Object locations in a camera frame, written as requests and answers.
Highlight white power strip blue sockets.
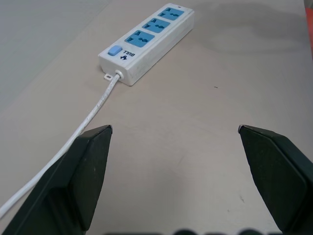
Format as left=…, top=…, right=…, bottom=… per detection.
left=98, top=3, right=196, bottom=87

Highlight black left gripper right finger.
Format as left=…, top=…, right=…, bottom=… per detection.
left=237, top=124, right=313, bottom=235

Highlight white power cable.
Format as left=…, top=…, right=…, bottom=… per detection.
left=0, top=69, right=124, bottom=219

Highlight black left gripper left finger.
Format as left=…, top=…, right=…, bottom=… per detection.
left=0, top=124, right=113, bottom=235

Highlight orange red object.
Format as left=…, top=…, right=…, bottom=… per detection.
left=305, top=6, right=313, bottom=62

